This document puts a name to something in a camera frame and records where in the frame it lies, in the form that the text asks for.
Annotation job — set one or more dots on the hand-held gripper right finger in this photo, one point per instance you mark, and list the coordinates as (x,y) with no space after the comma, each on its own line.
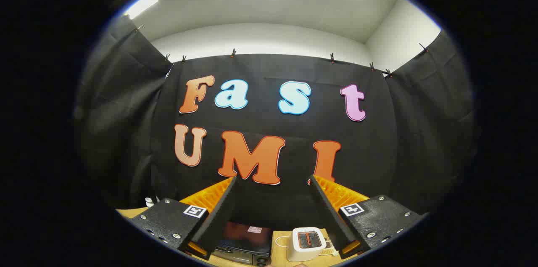
(330,216)

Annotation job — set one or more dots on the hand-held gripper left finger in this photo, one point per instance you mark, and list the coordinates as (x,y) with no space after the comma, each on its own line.
(218,220)

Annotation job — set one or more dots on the black toaster oven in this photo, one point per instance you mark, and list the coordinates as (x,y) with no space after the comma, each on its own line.
(243,239)

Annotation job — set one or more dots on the white pop-up toaster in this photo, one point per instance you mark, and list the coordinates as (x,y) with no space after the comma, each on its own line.
(296,252)

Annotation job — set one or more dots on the white green-label bottle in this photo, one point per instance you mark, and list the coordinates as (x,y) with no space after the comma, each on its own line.
(149,203)

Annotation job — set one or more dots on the row of black cloth clips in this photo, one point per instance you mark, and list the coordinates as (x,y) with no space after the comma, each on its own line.
(233,53)

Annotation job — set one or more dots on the small ceiling light panel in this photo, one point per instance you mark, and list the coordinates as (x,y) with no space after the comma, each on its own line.
(142,5)

